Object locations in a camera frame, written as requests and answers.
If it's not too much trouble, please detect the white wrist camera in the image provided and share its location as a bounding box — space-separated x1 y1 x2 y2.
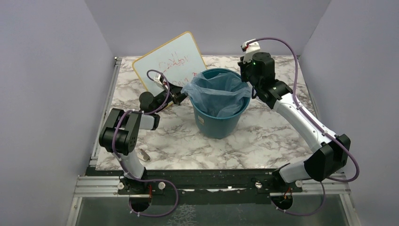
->
153 73 168 90
241 39 261 64

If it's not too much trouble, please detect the blue plastic trash bag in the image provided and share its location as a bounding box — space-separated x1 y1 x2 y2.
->
181 72 251 118

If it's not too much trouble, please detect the teal plastic trash bin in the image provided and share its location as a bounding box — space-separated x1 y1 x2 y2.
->
189 68 251 139

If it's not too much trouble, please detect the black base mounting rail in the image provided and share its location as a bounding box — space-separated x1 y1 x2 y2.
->
86 167 303 209

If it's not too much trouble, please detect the aluminium table frame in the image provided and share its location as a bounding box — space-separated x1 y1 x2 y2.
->
66 56 123 226

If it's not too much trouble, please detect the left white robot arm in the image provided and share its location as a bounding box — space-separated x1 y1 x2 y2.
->
99 84 187 194

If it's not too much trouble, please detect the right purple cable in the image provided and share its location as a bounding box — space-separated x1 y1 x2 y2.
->
247 37 360 183

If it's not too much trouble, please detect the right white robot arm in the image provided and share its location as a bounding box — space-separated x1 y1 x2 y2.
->
238 52 351 192

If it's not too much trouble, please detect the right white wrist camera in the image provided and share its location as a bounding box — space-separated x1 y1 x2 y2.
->
241 39 261 64

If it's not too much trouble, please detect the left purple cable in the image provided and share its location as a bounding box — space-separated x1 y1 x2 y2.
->
112 69 180 218

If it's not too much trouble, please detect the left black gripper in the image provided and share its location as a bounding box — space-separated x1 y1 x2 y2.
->
152 81 193 112

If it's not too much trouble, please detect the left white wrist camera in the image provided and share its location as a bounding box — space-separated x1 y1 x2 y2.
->
153 73 168 90

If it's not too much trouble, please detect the small grey eraser block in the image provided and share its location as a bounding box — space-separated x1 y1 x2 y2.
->
140 149 151 161

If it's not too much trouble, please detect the yellow framed whiteboard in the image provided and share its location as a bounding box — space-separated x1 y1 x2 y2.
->
132 32 206 96

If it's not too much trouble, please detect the purple cable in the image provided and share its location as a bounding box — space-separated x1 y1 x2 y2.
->
247 37 360 183
112 69 180 218

